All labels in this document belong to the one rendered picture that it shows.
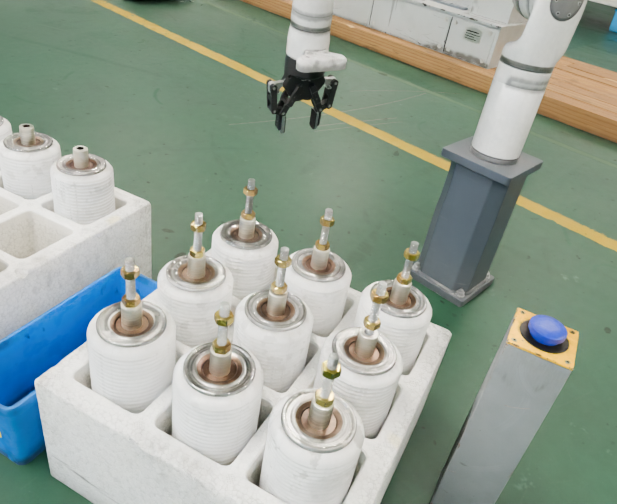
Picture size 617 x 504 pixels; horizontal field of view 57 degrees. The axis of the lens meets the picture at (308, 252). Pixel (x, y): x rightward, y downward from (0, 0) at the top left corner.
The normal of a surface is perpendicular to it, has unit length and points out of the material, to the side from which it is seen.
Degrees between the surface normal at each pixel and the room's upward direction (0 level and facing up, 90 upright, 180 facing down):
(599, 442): 0
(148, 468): 90
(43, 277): 90
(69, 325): 88
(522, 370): 90
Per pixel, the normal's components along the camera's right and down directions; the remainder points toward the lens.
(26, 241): 0.88, 0.37
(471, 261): 0.02, 0.57
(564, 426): 0.15, -0.82
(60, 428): -0.46, 0.44
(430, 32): -0.68, 0.32
